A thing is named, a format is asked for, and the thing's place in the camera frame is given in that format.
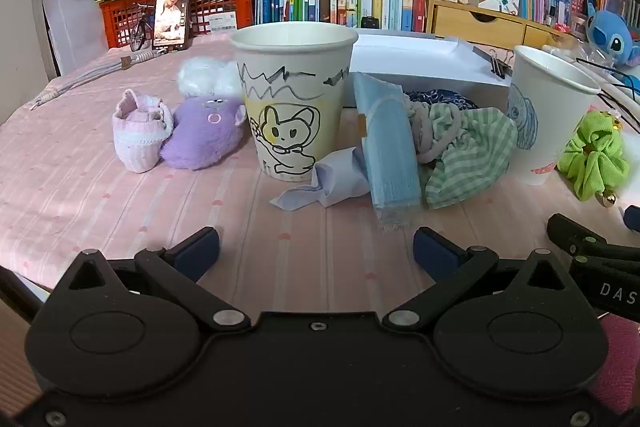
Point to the person's right forearm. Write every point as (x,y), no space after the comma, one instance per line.
(622,357)

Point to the white cardboard box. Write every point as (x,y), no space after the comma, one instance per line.
(425,57)

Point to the blue plush toy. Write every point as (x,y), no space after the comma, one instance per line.
(610,32)

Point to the green checkered cloth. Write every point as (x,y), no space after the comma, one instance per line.
(470,147)

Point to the cat drawing paper cup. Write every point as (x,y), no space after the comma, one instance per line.
(295,107)

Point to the small gold bell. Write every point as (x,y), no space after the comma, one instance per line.
(608,201)

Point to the smartphone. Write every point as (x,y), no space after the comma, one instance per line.
(172,9)

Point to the red plastic crate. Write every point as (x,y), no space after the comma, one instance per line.
(220,2)

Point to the pink white baby sock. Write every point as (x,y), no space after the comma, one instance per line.
(137,132)

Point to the small black object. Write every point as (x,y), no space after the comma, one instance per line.
(369,22)

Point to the purple plush toy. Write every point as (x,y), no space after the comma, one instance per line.
(200,137)

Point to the pink tablecloth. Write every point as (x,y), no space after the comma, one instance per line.
(75,207)

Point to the miniature bicycle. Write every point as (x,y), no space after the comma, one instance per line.
(142,27)

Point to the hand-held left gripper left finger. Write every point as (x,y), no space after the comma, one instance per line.
(200,249)

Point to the green scrunchie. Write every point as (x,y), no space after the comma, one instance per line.
(595,152)

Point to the white paper bag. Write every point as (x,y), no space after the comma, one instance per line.
(70,27)

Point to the blue face mask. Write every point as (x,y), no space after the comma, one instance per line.
(390,147)

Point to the wooden desk organizer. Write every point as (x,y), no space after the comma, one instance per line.
(475,22)

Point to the dark blue floral pouch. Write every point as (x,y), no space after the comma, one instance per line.
(440,98)

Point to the light blue cloth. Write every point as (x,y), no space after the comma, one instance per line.
(330,184)

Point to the white fluffy pompom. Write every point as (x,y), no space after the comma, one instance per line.
(205,77)

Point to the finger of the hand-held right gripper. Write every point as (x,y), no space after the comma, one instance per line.
(565,229)

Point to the blue drawing paper cup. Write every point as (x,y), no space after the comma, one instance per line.
(545,117)

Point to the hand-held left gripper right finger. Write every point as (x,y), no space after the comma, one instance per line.
(434,252)

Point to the black binder clip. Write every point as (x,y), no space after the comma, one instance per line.
(497,64)

